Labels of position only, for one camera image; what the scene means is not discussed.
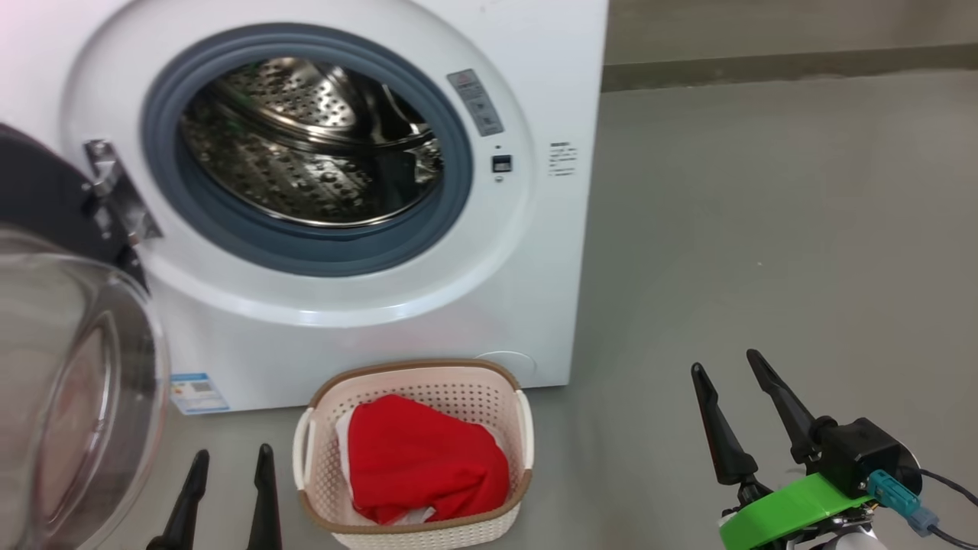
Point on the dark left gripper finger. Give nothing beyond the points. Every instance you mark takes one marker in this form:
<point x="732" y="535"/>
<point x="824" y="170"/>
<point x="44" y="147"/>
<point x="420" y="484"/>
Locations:
<point x="264" y="504"/>
<point x="187" y="512"/>

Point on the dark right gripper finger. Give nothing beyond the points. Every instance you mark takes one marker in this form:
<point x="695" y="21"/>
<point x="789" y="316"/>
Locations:
<point x="791" y="416"/>
<point x="726" y="443"/>

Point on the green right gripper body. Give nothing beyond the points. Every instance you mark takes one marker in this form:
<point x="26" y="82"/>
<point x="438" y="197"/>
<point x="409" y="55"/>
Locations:
<point x="779" y="516"/>

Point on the red and white garment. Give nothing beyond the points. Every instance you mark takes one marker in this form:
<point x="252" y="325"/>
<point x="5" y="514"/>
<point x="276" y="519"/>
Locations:
<point x="420" y="458"/>

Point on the black glass washer door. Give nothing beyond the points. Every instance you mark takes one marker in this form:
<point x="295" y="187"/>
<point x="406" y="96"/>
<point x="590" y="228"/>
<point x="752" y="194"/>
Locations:
<point x="76" y="382"/>

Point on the cream perforated laundry basket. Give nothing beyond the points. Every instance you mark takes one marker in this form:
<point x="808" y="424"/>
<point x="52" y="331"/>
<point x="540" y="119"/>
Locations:
<point x="325" y="473"/>

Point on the white front-load washing machine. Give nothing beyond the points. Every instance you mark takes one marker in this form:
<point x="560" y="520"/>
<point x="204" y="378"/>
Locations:
<point x="535" y="305"/>

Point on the metal door hinge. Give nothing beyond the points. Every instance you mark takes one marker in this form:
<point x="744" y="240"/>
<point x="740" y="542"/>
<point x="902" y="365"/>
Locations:
<point x="122" y="198"/>

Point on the perforated steel washer drum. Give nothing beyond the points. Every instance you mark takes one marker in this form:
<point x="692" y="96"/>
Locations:
<point x="290" y="168"/>

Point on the black door latch socket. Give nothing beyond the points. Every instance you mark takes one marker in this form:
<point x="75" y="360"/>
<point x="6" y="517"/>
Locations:
<point x="502" y="163"/>

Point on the blue energy label sticker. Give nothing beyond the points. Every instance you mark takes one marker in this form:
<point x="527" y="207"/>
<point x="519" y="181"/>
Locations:
<point x="199" y="393"/>

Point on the round white filter cover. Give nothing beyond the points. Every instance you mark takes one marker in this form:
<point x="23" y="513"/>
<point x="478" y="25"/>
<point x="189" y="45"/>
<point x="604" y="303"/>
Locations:
<point x="516" y="363"/>

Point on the grey warning label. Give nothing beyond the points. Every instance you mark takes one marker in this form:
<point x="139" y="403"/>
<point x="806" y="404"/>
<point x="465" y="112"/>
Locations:
<point x="475" y="103"/>

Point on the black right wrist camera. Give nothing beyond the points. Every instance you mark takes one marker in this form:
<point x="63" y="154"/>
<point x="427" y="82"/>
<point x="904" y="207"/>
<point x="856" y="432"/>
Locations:
<point x="856" y="454"/>

